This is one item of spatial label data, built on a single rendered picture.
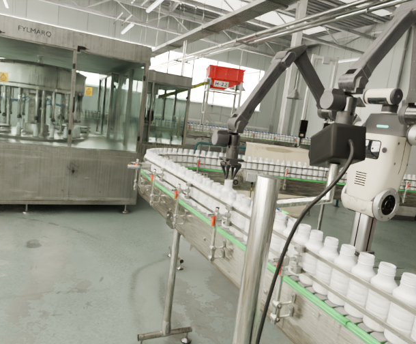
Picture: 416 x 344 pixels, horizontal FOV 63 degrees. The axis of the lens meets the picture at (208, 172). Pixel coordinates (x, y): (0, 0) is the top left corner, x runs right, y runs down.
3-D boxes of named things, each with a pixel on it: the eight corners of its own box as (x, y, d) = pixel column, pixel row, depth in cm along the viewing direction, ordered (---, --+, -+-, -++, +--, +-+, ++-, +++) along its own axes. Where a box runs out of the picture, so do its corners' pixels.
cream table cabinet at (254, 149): (292, 208, 663) (301, 148, 646) (305, 218, 602) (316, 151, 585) (236, 203, 646) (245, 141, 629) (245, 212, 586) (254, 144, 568)
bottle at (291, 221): (278, 267, 115) (286, 220, 113) (276, 261, 121) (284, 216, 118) (296, 270, 115) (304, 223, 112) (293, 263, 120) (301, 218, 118)
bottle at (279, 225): (262, 256, 123) (269, 213, 120) (273, 254, 127) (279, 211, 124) (275, 263, 118) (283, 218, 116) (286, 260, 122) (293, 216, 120)
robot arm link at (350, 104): (361, 95, 114) (348, 95, 119) (347, 92, 111) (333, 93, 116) (358, 116, 115) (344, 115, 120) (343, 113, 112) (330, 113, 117)
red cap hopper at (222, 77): (194, 179, 844) (209, 63, 804) (192, 175, 915) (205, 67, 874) (230, 183, 858) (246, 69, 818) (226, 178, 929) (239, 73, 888)
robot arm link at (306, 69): (305, 35, 151) (291, 38, 160) (284, 54, 149) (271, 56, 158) (345, 112, 170) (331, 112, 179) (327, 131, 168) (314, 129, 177)
